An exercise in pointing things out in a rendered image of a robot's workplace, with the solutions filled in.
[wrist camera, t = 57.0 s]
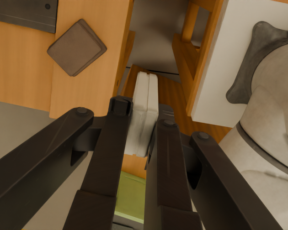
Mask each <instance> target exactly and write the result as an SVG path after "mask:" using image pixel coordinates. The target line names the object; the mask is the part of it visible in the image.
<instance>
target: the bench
mask: <svg viewBox="0 0 288 230"><path fill-rule="evenodd" d="M135 33H136V32H135V31H130V30H129V31H128V38H127V43H126V48H125V53H124V58H123V64H122V70H121V74H120V79H119V84H118V88H119V85H120V83H121V80H122V77H123V74H124V71H125V68H126V65H127V63H128V59H129V56H130V54H131V51H132V48H133V42H134V38H135ZM55 35H56V33H50V32H46V31H41V30H37V29H32V28H28V27H24V26H19V25H14V24H11V23H6V22H2V21H0V102H5V103H9V104H14V105H20V106H24V107H29V108H34V109H38V110H44V111H48V112H49V111H50V100H51V87H52V75H53V59H52V58H51V57H50V56H49V55H48V54H47V50H48V48H49V46H50V45H52V44H53V43H54V42H55Z"/></svg>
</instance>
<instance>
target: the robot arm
mask: <svg viewBox="0 0 288 230"><path fill-rule="evenodd" d="M226 99H227V100H228V102H230V103H232V104H247V107H246V109H245V111H244V113H243V115H242V117H241V119H240V120H239V122H238V123H237V124H236V125H235V126H234V127H233V128H232V129H231V130H230V131H229V132H228V133H227V134H226V136H225V137H224V138H223V139H222V140H221V141H220V143H219V144H218V143H217V142H216V141H215V140H214V138H213V137H212V136H210V135H209V134H208V133H204V132H201V131H195V132H193V133H192V134H191V136H188V135H186V134H184V133H182V132H180V128H179V125H178V124H177V123H176V122H175V118H174V111H173V109H172V108H171V106H170V105H165V104H160V103H158V77H157V76H156V75H155V74H151V73H150V74H149V75H148V74H147V73H145V72H141V71H140V72H138V75H137V80H136V85H135V89H134V93H133V98H130V97H126V96H121V95H118V96H114V97H111V98H110V102H109V108H108V113H107V115H106V116H94V112H93V111H92V110H90V109H88V108H85V107H76V108H72V109H70V110H69V111H68V112H66V113H65V114H63V115H62V116H60V117H59V118H58V119H56V120H55V121H53V122H52V123H50V124H49V125H48V126H46V127H45V128H43V129H42V130H40V131H39V132H38V133H36V134H35V135H33V136H32V137H30V138H29V139H28V140H26V141H25V142H23V143H22V144H21V145H19V146H18V147H16V148H15V149H13V150H12V151H11V152H9V153H7V154H6V155H5V156H3V157H2V158H1V159H0V230H21V229H22V228H23V227H24V226H25V225H26V224H27V223H28V222H29V220H30V219H31V218H32V217H33V216H34V215H35V214H36V213H37V212H38V211H39V210H40V208H41V207H42V206H43V205H44V204H45V203H46V202H47V200H48V199H49V198H50V197H51V196H52V195H53V194H54V193H55V191H56V190H57V189H58V188H59V187H60V186H61V185H62V184H63V182H64V181H65V180H66V179H67V178H68V177H69V176H70V174H71V173H72V172H73V171H74V170H75V169H76V168H77V167H78V166H79V165H80V164H81V162H82V161H83V160H84V159H85V158H86V157H87V155H88V152H93V154H92V157H91V160H90V163H89V166H88V168H87V171H86V174H85V177H84V180H83V183H82V185H81V188H80V190H77V192H76V194H75V197H74V200H73V203H72V205H71V207H70V210H69V213H68V216H67V219H66V221H65V224H64V227H63V229H62V230H112V223H113V217H114V212H115V206H116V200H117V190H118V185H119V179H120V174H121V169H122V163H123V156H124V154H128V155H133V154H136V156H137V157H143V158H145V157H147V156H148V157H147V161H146V165H145V168H144V169H145V170H146V186H145V204H144V230H288V31H285V30H282V29H278V28H275V27H273V26H272V25H271V24H269V23H268V22H265V21H259V22H257V23H256V24H255V25H254V27H253V30H252V38H251V42H250V44H249V47H248V49H247V52H246V54H245V57H244V59H243V61H242V64H241V66H240V69H239V71H238V73H237V76H236V78H235V81H234V83H233V85H232V86H231V87H230V89H229V90H228V91H227V93H226Z"/></svg>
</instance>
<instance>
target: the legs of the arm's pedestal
mask: <svg viewBox="0 0 288 230"><path fill-rule="evenodd" d="M188 1H189V2H188V7H187V11H186V16H185V20H184V24H183V28H182V32H181V34H178V33H174V36H173V41H172V45H171V46H172V50H173V53H174V57H175V61H176V65H177V69H178V72H179V76H180V79H181V84H182V87H183V91H184V95H185V98H186V102H187V103H188V99H189V96H190V92H191V89H192V84H193V81H194V78H195V74H196V70H197V67H198V63H199V59H200V56H201V53H202V49H203V45H204V41H205V38H206V34H207V31H208V27H209V23H210V20H211V16H212V13H213V9H214V5H215V1H216V0H188ZM199 7H202V8H204V9H206V10H208V11H210V13H209V16H208V21H207V24H206V27H205V31H204V35H203V39H202V42H201V46H200V47H199V46H194V45H193V44H192V42H191V37H192V33H193V29H194V25H195V21H196V18H197V13H198V9H199Z"/></svg>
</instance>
